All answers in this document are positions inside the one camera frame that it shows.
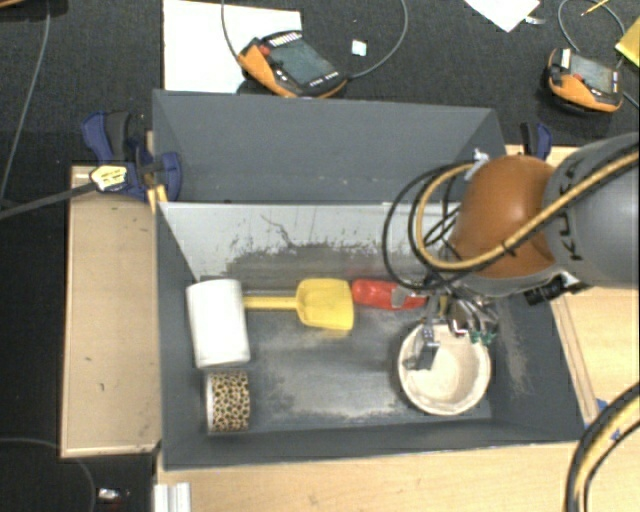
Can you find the grey metal bin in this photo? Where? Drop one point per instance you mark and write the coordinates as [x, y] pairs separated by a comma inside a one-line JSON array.
[[310, 150]]

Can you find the leopard print tape roll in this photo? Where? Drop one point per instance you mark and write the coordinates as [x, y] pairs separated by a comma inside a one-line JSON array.
[[229, 402]]

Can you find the yellow toy shovel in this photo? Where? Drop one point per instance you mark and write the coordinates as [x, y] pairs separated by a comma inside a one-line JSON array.
[[325, 304]]

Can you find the cream bowl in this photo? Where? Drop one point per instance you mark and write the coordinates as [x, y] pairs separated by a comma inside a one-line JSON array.
[[450, 380]]

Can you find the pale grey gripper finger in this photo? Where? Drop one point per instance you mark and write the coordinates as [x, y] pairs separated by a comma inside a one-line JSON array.
[[429, 350]]

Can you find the black cylinder on white bracket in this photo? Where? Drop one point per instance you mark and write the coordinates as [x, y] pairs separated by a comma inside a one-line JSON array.
[[547, 290]]

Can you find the red toy pepper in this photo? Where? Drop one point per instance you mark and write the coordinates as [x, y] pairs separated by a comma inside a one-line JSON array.
[[375, 294]]

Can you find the pale wood board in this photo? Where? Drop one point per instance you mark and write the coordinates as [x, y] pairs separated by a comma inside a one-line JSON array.
[[112, 310]]

